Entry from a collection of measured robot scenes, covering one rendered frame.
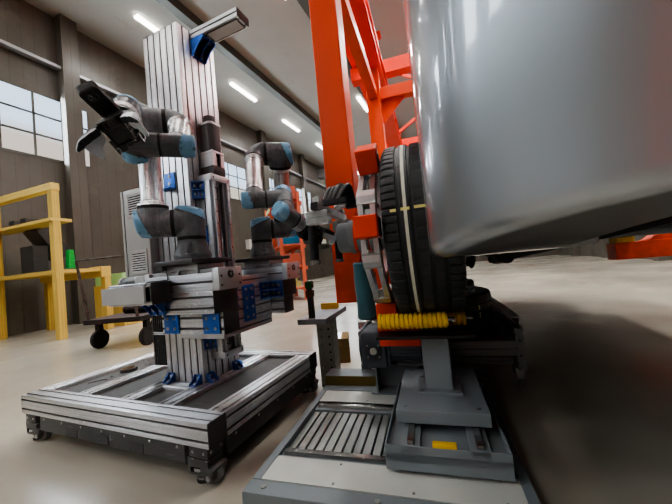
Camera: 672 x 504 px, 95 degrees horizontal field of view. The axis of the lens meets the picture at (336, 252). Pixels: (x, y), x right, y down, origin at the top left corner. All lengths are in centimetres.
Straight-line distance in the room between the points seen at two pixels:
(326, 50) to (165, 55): 85
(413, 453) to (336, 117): 160
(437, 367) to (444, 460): 32
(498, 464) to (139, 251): 174
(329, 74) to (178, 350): 169
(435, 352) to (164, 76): 184
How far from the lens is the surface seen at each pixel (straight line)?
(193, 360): 174
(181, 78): 192
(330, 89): 197
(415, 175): 101
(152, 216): 144
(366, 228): 94
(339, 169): 178
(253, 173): 150
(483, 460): 115
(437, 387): 133
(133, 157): 120
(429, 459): 115
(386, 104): 409
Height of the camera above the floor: 75
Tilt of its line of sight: 2 degrees up
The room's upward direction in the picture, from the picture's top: 5 degrees counter-clockwise
